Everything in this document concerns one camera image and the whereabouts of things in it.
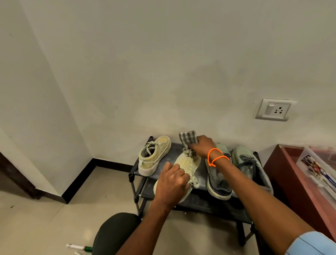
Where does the person's left hand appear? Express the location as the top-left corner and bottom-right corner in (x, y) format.
(154, 162), (191, 209)

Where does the person's right hand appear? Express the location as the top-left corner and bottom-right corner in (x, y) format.
(189, 135), (217, 160)

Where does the grey checkered cloth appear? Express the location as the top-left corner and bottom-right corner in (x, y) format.
(179, 130), (199, 158)

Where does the cream canvas sneaker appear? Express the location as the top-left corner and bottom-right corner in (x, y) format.
(138, 136), (172, 177)
(153, 151), (201, 204)

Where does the person's right forearm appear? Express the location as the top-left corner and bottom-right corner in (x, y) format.
(209, 157), (315, 255)

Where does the person's left forearm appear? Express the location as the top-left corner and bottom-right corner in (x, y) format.
(115, 199), (180, 255)

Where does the grey worn sneaker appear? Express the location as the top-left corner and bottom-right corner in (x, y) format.
(232, 145), (274, 195)
(205, 143), (233, 201)

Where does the black shoe rack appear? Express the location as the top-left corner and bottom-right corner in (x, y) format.
(128, 136), (263, 247)

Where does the person's black trouser knee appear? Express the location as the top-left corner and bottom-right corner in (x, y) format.
(92, 212), (142, 255)

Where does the red-brown wooden cabinet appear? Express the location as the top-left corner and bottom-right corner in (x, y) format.
(263, 144), (336, 243)

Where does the clear plastic printed box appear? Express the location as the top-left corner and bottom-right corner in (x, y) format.
(296, 146), (336, 197)

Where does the white tube with green cap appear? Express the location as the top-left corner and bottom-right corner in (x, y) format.
(66, 243), (93, 252)

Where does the light blue shirt sleeve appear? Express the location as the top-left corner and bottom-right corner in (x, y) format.
(285, 231), (336, 255)

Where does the orange thread bracelet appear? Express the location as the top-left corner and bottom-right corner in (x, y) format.
(207, 148), (231, 168)

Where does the white wall socket switch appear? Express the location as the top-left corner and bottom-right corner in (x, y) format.
(255, 98), (298, 122)

